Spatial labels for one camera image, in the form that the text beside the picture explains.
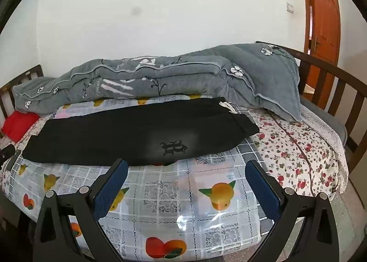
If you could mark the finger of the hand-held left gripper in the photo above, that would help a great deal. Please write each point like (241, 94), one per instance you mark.
(7, 153)

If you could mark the grey mattress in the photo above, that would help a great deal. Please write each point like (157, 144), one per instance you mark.
(329, 121)

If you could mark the black pants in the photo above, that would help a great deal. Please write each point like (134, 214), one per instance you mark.
(114, 136)

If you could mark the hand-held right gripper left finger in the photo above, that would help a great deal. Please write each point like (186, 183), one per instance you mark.
(111, 187)

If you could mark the red pillow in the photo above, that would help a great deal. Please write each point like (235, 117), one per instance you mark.
(20, 124)

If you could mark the grey floral quilt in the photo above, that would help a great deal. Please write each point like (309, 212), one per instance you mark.
(186, 73)

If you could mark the black flat device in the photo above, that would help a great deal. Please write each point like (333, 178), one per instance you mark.
(14, 160)

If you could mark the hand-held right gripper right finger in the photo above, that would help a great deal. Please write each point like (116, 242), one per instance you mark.
(263, 190)

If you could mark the fruit-patterned grey bedsheet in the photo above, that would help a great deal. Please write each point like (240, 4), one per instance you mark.
(172, 193)

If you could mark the dark wooden bed headboard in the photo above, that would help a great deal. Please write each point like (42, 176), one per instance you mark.
(34, 71)

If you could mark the orange wooden door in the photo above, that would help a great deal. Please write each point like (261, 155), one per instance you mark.
(324, 21)

